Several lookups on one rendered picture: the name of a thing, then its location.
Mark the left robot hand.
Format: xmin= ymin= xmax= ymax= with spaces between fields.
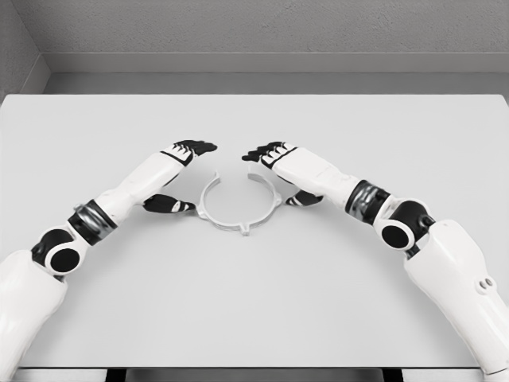
xmin=119 ymin=138 xmax=219 ymax=215

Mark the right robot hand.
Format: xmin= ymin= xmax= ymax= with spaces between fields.
xmin=241 ymin=140 xmax=340 ymax=208

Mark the thin white pipe clamp ring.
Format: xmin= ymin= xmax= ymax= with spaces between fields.
xmin=196 ymin=168 xmax=285 ymax=238

